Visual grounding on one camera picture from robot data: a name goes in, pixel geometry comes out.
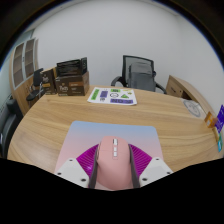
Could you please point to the wooden side desk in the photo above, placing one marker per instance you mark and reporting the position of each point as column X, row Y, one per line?
column 186, row 91

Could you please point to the grey backpack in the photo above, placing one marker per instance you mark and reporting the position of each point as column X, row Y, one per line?
column 141, row 76

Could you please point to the narrow brown printed box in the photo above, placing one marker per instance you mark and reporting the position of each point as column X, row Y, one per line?
column 49, row 81

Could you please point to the white leaflet green purple print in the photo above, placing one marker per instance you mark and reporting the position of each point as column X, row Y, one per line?
column 111, row 96

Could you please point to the wooden shelf unit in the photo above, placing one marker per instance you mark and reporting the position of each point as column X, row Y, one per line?
column 21, row 66

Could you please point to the pink-blue gradient mouse pad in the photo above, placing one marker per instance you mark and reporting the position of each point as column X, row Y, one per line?
column 110, row 130

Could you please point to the black box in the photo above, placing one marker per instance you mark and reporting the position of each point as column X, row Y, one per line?
column 71, row 66

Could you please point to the black mesh office chair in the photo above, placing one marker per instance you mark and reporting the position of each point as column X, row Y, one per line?
column 116, row 81

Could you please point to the black padded armchair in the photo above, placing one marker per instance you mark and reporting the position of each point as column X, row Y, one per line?
column 8, row 126

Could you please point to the large brown printed box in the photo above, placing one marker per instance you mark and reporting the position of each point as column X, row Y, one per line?
column 72, row 86

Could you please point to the small black swivel chair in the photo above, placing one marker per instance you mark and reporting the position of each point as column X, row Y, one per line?
column 36, row 83

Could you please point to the pink computer mouse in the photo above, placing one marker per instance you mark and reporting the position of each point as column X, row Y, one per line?
column 114, row 165

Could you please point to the purple hanging package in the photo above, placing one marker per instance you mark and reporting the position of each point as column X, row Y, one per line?
column 220, row 120

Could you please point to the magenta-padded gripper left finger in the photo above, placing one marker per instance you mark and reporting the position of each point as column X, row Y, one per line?
column 70, row 170

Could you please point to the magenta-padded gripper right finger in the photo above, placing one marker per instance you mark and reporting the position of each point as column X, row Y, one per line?
column 156, row 170

